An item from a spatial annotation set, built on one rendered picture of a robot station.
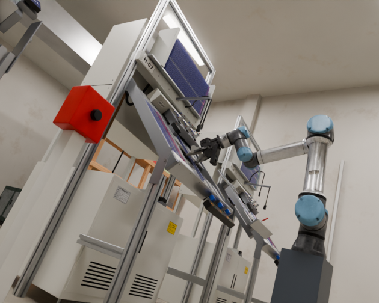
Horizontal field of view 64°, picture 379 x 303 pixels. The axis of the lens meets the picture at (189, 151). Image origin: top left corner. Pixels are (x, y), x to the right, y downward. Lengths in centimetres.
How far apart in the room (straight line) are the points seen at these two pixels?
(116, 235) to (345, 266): 381
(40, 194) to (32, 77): 874
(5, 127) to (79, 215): 789
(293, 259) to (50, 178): 102
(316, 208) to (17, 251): 109
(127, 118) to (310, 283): 135
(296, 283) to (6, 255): 107
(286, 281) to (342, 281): 343
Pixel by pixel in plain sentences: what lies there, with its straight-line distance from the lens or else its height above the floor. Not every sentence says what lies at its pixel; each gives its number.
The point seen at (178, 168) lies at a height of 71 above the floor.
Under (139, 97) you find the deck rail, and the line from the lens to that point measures 167.
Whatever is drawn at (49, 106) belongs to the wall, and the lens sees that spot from 981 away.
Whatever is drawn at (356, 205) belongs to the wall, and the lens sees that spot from 509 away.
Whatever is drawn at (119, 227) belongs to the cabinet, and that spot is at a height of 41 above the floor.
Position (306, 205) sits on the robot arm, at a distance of 138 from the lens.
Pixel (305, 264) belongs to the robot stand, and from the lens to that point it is 143.
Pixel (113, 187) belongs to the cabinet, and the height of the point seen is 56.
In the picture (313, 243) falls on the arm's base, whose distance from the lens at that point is 148.
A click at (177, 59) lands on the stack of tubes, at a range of 209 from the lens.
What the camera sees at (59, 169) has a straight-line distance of 108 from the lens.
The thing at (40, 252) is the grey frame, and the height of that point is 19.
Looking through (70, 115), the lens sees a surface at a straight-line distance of 109.
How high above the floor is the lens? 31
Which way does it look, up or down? 21 degrees up
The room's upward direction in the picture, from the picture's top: 20 degrees clockwise
